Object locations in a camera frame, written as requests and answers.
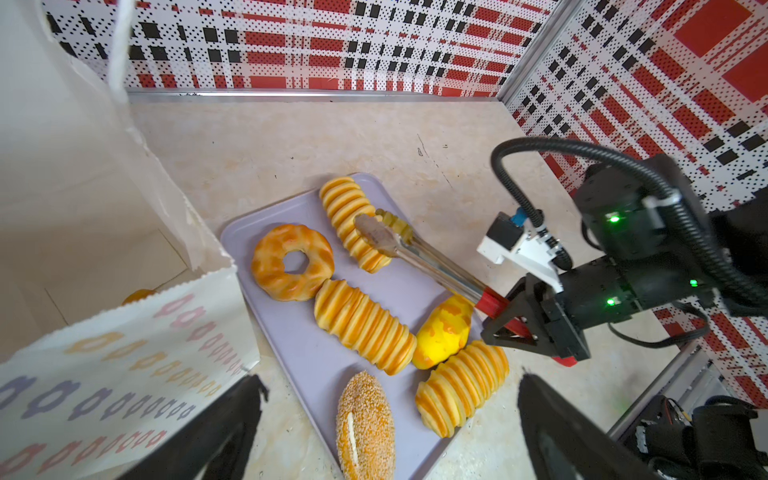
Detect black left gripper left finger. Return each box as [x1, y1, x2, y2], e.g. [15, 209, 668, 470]
[121, 375, 269, 480]

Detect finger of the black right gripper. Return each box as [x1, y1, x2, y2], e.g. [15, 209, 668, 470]
[481, 281, 557, 354]

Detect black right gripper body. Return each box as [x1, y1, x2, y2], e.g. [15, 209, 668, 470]
[560, 257, 710, 349]

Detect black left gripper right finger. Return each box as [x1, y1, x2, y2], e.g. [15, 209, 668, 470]
[518, 373, 656, 479]

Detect white flowered paper bag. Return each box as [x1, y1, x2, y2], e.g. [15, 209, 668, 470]
[1, 1, 260, 479]

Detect red-handled steel tongs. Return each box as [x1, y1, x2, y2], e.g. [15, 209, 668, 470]
[355, 210, 590, 366]

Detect short round ribbed bread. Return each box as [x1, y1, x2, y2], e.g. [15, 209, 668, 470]
[122, 289, 156, 305]

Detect smooth baguette fake bread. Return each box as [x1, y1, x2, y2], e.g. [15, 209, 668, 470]
[319, 177, 391, 274]

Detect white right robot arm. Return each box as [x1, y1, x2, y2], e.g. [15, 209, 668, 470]
[478, 137, 767, 366]

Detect yellow pear-shaped fake bread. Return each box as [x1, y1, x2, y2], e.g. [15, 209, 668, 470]
[412, 295, 474, 370]

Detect large spiral fake bread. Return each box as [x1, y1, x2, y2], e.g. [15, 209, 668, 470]
[415, 340, 510, 438]

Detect sesame-coated fake bread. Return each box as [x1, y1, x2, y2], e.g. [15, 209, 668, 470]
[336, 371, 396, 479]

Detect long spiral fake bread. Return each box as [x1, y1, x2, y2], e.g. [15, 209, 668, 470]
[313, 279, 417, 376]

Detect lilac plastic tray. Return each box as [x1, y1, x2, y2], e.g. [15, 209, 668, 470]
[221, 191, 451, 479]

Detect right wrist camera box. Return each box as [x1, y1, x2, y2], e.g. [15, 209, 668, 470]
[477, 212, 563, 293]

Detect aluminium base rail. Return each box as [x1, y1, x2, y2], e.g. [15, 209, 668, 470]
[605, 341, 768, 480]

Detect ring-shaped fake bread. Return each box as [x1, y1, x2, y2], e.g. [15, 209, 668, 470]
[251, 224, 335, 302]

